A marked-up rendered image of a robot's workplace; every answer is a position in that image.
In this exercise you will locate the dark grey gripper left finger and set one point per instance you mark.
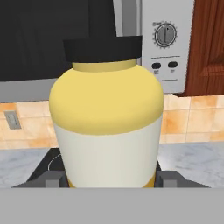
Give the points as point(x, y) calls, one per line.
point(46, 180)

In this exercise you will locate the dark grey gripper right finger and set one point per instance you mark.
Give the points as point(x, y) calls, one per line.
point(175, 180)

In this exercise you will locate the yellow jar with black lid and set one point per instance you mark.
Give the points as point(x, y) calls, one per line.
point(106, 125)

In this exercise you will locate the grey wall socket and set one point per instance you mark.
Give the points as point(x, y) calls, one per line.
point(12, 120)

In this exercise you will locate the silver microwave oven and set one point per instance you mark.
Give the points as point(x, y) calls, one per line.
point(163, 58)

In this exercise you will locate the brown wooden cabinet door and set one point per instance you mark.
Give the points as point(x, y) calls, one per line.
point(207, 46)

